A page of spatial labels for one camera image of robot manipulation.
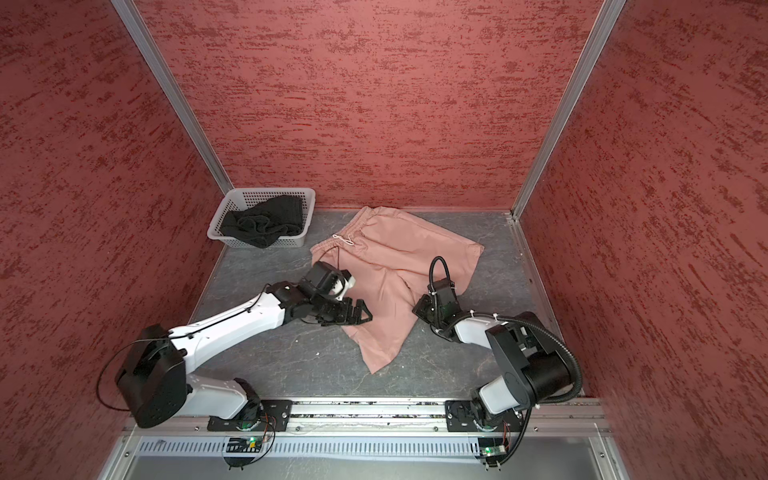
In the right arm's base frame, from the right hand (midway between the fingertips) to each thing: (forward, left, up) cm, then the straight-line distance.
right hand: (412, 311), depth 93 cm
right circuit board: (-36, -17, -1) cm, 40 cm away
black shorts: (+27, +49, +16) cm, 58 cm away
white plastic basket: (+46, +66, +9) cm, 81 cm away
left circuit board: (-34, +44, -1) cm, 55 cm away
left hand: (-8, +16, +10) cm, 21 cm away
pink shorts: (+20, +7, +2) cm, 21 cm away
